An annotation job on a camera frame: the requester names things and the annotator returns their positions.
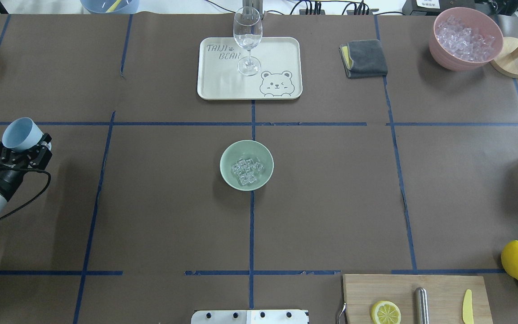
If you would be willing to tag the pink bowl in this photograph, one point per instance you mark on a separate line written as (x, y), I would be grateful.
(472, 18)

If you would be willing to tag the wooden cutting board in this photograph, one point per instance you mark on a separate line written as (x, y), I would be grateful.
(444, 296)

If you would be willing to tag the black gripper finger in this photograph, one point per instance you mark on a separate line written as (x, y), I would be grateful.
(40, 154)

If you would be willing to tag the ice cubes in green bowl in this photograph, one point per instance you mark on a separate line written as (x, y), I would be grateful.
(247, 171)

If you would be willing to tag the metal fork handle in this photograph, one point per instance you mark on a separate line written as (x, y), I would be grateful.
(341, 313)

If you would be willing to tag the halved lemon slice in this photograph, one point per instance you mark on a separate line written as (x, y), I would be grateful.
(385, 312)

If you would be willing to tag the blue bucket at edge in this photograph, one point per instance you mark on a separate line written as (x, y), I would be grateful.
(111, 6)

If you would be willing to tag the ice cubes in pink bowl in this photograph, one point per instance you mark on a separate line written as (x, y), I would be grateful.
(464, 42)

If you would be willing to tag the yellow plastic knife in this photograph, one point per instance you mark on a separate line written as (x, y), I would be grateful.
(467, 307)

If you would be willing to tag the green ceramic bowl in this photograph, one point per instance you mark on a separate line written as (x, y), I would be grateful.
(246, 149)

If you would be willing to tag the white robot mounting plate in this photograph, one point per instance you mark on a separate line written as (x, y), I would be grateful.
(275, 316)

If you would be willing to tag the cream bear serving tray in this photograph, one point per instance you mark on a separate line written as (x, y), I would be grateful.
(280, 77)

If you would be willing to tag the steel knife handle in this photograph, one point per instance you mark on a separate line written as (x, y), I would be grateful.
(421, 306)

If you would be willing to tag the grey folded cloth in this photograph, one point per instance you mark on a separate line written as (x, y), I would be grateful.
(363, 59)

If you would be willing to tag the clear wine glass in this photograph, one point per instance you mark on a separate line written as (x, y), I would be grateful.
(248, 33)

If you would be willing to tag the light blue plastic cup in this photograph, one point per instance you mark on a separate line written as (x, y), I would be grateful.
(22, 135)

